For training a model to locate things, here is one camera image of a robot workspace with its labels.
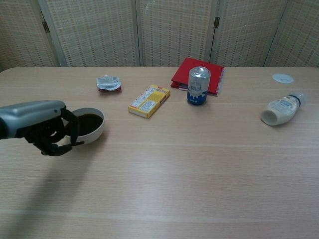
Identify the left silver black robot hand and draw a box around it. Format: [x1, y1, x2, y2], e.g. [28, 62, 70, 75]
[0, 100, 85, 157]

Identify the white bowl with black inside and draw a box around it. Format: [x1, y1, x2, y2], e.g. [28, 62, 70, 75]
[61, 107, 105, 145]

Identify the silver spout pouch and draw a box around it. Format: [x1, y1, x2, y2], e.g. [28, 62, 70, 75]
[96, 74, 123, 93]

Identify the woven folding screen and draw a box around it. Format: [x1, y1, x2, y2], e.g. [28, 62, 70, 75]
[0, 0, 319, 68]

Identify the yellow cardboard box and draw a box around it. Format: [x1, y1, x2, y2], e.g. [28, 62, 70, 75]
[128, 84, 171, 119]

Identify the red spiral notebook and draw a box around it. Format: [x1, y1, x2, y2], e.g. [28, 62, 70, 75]
[170, 57, 226, 97]

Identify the blue and silver can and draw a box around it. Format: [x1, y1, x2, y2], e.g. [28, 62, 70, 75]
[186, 66, 211, 106]

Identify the cream squeeze bottle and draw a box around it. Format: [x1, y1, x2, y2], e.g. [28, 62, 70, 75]
[260, 91, 308, 127]

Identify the white round lid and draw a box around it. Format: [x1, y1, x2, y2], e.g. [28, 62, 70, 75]
[272, 73, 295, 84]

